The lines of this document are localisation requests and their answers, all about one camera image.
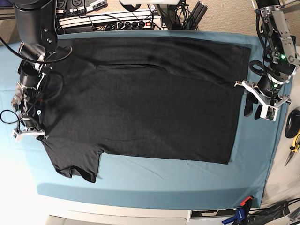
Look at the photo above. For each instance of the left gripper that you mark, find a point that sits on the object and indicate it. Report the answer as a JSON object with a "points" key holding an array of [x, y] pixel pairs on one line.
{"points": [[264, 92]]}

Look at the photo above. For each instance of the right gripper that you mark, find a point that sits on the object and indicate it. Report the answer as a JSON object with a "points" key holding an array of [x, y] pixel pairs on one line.
{"points": [[31, 127]]}

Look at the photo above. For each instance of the black T-shirt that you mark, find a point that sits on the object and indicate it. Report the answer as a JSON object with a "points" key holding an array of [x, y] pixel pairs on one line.
{"points": [[150, 97]]}

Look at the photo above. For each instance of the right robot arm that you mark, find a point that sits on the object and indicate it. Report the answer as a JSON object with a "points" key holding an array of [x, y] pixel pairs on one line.
{"points": [[35, 20]]}

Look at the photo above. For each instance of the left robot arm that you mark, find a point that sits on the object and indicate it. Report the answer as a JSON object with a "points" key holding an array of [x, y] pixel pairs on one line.
{"points": [[279, 63]]}

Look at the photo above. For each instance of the black computer mouse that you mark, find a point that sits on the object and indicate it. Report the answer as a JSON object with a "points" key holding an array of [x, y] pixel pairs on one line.
{"points": [[293, 124]]}

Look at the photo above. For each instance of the teal table cloth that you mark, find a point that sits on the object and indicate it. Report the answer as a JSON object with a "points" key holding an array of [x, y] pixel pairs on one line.
{"points": [[27, 172]]}

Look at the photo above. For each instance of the blue orange clamp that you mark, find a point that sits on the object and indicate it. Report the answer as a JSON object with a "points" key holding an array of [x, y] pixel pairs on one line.
{"points": [[241, 213]]}

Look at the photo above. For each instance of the black electronics boxes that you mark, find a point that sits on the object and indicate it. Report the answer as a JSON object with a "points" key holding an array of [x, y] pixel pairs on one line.
{"points": [[79, 6]]}

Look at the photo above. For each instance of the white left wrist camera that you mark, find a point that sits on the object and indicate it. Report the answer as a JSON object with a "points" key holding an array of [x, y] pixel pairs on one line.
{"points": [[269, 112]]}

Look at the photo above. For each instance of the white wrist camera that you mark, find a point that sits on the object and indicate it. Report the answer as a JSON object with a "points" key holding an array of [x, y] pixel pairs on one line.
{"points": [[269, 112], [17, 135]]}

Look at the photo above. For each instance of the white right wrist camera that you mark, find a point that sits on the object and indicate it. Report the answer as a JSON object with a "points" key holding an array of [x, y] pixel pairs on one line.
{"points": [[17, 135]]}

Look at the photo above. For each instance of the yellow handled pliers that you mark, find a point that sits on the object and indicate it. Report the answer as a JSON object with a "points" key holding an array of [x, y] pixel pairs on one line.
{"points": [[294, 148]]}

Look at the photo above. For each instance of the white table frame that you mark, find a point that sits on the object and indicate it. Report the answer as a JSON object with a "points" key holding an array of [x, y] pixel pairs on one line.
{"points": [[106, 215]]}

